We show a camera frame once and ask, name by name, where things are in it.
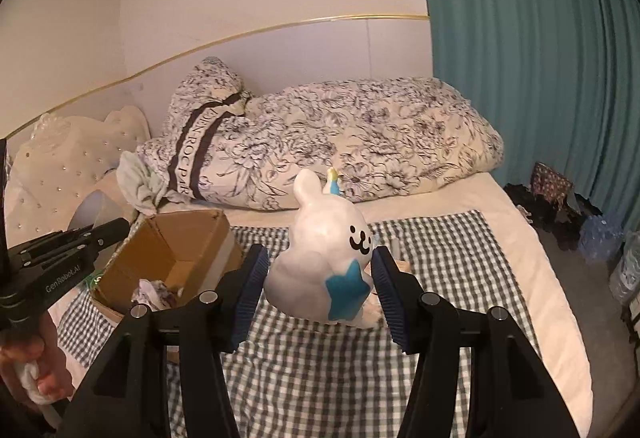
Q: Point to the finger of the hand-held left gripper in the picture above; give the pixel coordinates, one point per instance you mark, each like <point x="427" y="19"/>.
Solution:
<point x="110" y="230"/>

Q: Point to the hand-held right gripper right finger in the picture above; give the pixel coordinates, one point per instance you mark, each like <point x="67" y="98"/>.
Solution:
<point x="395" y="303"/>

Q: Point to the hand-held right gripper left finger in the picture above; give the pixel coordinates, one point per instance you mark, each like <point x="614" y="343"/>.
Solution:
<point x="247" y="303"/>

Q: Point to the brown cardboard box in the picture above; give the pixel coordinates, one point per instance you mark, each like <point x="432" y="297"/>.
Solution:
<point x="165" y="243"/>

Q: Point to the white rabbit toy blue star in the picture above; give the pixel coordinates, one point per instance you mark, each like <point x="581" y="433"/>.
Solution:
<point x="320" y="263"/>

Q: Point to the person's left hand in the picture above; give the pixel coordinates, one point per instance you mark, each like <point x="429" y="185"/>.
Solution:
<point x="55" y="383"/>

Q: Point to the pale green towel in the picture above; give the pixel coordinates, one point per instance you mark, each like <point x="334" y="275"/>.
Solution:
<point x="140" y="183"/>

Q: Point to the crumpled white tissue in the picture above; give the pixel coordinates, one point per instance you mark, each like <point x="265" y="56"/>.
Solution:
<point x="152" y="293"/>

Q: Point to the cream tufted headboard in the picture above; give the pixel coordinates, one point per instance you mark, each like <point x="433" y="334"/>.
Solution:
<point x="65" y="157"/>

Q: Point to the green white checkered blanket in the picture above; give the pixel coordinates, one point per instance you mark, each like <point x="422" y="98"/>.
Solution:
<point x="325" y="388"/>

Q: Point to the floral white duvet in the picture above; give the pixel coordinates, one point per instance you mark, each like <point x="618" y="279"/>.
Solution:
<point x="325" y="142"/>

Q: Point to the dark clothes pile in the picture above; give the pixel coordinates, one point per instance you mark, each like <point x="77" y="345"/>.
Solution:
<point x="555" y="223"/>

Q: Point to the brown patterned bag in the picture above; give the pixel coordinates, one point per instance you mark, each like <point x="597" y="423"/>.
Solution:
<point x="550" y="183"/>

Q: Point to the blue plastic bag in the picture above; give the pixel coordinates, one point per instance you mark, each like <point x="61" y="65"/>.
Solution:
<point x="602" y="238"/>

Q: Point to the clear plastic bag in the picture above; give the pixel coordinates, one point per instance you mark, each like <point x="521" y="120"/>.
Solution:
<point x="627" y="273"/>

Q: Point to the teal curtain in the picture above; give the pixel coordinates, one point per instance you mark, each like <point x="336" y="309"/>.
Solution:
<point x="525" y="67"/>

